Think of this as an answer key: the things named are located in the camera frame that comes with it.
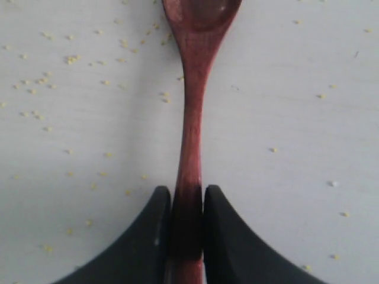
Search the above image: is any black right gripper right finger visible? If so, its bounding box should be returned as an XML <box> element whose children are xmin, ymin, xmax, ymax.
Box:
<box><xmin>203</xmin><ymin>185</ymin><xmax>321</xmax><ymax>284</ymax></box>

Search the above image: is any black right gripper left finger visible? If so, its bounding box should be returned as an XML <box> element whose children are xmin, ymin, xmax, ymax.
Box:
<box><xmin>57</xmin><ymin>186</ymin><xmax>171</xmax><ymax>284</ymax></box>

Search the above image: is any dark red wooden spoon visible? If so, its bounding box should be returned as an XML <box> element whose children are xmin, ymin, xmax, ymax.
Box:
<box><xmin>162</xmin><ymin>0</ymin><xmax>241</xmax><ymax>283</ymax></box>

